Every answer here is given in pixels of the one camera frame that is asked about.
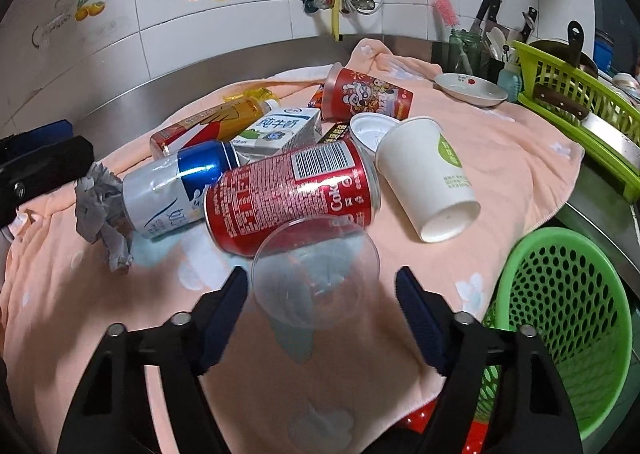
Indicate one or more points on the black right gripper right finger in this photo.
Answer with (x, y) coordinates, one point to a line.
(531, 411)

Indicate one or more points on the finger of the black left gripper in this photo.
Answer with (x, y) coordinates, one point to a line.
(42, 171)
(34, 139)

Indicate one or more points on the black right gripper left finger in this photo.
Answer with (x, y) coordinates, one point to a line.
(111, 410)

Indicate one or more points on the grey paper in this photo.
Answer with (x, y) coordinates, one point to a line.
(101, 216)

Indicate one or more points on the blue silver drink can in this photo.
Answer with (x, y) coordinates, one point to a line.
(167, 194)

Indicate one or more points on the yellow drink bottle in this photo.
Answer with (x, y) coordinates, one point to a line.
(237, 113)

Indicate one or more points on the white milk carton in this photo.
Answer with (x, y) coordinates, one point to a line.
(279, 131)

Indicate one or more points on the clear plastic cup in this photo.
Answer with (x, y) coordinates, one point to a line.
(315, 272)

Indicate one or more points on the white paper cup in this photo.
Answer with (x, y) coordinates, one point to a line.
(428, 179)

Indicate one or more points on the red cola can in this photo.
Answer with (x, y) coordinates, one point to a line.
(247, 204)

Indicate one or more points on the red noodle cup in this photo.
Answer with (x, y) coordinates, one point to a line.
(347, 93)

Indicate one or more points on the red stool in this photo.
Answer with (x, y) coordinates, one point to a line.
(446, 427)

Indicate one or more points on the red snack box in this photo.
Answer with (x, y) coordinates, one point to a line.
(190, 131)

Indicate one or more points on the green mesh waste basket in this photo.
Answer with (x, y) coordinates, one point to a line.
(563, 285)

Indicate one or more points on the pink towel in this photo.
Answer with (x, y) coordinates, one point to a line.
(354, 381)

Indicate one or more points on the black small box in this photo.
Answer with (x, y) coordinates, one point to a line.
(338, 131)

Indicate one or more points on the white plastic lid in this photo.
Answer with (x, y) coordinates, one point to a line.
(368, 129)

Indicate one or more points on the white ceramic plate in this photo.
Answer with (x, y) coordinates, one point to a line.
(471, 89)

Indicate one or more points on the teal soap bottle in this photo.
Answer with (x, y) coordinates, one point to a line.
(510, 80)

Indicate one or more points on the lime green dish rack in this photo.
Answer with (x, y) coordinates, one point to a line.
(538, 67)

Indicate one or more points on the dark green utensil holder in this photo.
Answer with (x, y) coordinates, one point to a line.
(466, 53)

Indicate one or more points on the blue container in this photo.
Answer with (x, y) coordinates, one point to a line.
(603, 50)

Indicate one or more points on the pink brush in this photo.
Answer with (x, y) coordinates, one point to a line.
(446, 12)

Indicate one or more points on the cleaver with wooden handle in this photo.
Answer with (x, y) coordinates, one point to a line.
(607, 133)

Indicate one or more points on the black pan with handle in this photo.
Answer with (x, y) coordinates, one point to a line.
(571, 51)

